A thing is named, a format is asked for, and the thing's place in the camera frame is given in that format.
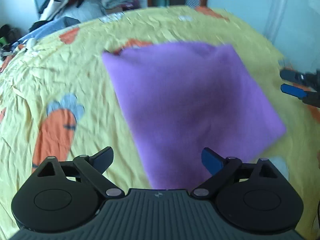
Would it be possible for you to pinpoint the grey folded quilt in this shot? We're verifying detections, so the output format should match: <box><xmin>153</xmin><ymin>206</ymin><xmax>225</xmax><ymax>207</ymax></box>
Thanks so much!
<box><xmin>60</xmin><ymin>0</ymin><xmax>106</xmax><ymax>25</ymax></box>

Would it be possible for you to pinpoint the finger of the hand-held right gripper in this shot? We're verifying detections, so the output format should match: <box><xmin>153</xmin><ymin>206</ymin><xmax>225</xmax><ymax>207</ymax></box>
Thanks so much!
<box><xmin>279</xmin><ymin>69</ymin><xmax>320</xmax><ymax>92</ymax></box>
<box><xmin>280</xmin><ymin>83</ymin><xmax>320</xmax><ymax>108</ymax></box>

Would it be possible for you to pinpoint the blue blanket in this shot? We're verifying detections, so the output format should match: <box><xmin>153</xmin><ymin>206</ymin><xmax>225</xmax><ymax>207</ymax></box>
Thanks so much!
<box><xmin>19</xmin><ymin>16</ymin><xmax>81</xmax><ymax>43</ymax></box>

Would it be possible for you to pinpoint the yellow carrot print bedsheet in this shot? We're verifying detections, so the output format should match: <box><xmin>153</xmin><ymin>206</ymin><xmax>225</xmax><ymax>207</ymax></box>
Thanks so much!
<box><xmin>0</xmin><ymin>5</ymin><xmax>320</xmax><ymax>240</ymax></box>

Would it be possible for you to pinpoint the purple knit sweater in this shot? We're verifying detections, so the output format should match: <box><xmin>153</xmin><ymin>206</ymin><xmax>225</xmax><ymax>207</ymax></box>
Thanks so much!
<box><xmin>101</xmin><ymin>41</ymin><xmax>287</xmax><ymax>190</ymax></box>

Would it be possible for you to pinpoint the dark backpack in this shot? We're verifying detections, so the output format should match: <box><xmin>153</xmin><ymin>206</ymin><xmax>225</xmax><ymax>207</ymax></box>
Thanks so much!
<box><xmin>0</xmin><ymin>24</ymin><xmax>22</xmax><ymax>39</ymax></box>

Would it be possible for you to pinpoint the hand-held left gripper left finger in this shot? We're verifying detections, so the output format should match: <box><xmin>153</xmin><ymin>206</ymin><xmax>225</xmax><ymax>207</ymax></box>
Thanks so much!
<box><xmin>32</xmin><ymin>146</ymin><xmax>125</xmax><ymax>201</ymax></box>

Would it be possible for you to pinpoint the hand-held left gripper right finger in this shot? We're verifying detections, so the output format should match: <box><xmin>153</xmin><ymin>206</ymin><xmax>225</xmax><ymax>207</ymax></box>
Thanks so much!
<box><xmin>190</xmin><ymin>147</ymin><xmax>280</xmax><ymax>201</ymax></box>

